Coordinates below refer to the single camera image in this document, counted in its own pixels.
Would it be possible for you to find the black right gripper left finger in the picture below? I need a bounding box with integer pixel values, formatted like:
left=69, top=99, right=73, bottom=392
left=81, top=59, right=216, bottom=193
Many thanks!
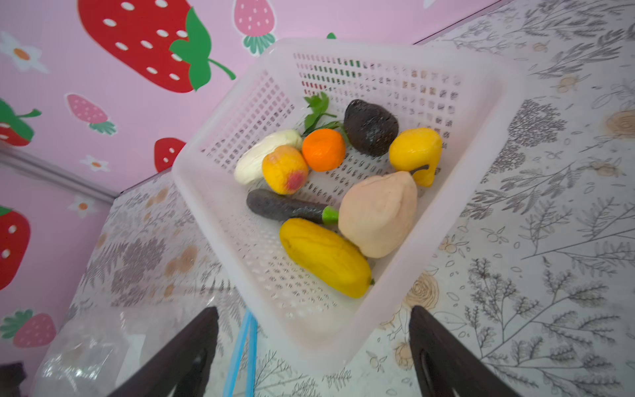
left=111, top=307, right=218, bottom=396

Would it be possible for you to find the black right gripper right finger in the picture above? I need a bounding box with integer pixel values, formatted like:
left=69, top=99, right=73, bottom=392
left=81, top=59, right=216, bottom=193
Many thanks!
left=409, top=306, right=518, bottom=396

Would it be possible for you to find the clear zip bag blue zipper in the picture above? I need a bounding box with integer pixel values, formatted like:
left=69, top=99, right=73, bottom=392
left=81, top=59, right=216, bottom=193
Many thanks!
left=31, top=290, right=246, bottom=396

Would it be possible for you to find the white plastic mesh basket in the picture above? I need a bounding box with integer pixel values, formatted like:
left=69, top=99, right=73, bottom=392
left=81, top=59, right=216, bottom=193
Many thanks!
left=170, top=37, right=527, bottom=375

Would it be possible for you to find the yellow red peach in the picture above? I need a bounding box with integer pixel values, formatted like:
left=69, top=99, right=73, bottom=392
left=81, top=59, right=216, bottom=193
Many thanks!
left=262, top=145, right=309, bottom=195

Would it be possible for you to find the orange tangerine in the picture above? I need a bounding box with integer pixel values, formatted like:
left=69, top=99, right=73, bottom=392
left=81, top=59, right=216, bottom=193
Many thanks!
left=302, top=128, right=347, bottom=172

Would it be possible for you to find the yellow mango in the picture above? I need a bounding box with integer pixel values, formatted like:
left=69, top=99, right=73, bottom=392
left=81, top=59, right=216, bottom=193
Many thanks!
left=279, top=218, right=373, bottom=299

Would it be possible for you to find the beige pear shaped fruit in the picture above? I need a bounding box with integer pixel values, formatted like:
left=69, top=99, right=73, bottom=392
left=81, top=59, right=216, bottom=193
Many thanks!
left=338, top=171, right=418, bottom=259

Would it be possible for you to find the dark green cucumber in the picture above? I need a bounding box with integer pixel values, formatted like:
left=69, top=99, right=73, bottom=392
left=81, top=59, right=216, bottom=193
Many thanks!
left=246, top=189, right=339, bottom=225

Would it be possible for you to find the white radish with leaves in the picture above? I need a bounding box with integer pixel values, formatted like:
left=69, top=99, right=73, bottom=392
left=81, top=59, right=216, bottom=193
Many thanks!
left=233, top=92, right=342, bottom=185

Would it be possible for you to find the dark avocado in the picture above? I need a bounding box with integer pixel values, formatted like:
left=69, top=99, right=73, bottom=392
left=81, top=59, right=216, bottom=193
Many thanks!
left=343, top=99, right=400, bottom=157

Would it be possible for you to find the aluminium left corner post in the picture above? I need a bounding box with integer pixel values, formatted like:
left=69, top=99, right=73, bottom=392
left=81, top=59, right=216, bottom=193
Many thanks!
left=1, top=143, right=121, bottom=204

